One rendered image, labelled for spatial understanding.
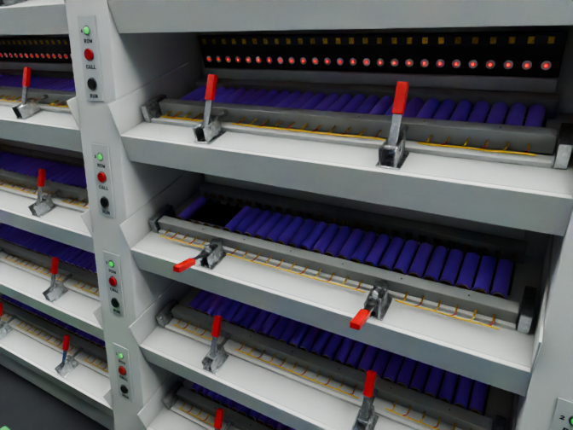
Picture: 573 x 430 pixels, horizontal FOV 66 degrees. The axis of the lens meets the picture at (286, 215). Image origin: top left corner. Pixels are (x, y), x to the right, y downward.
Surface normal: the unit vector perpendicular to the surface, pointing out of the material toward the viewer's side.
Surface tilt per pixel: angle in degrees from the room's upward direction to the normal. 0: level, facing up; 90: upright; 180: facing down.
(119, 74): 90
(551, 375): 90
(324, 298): 20
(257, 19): 110
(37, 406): 0
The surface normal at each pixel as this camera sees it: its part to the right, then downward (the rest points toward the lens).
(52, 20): -0.47, 0.57
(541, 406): -0.50, 0.26
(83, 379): -0.15, -0.80
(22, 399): 0.03, -0.95
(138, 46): 0.87, 0.18
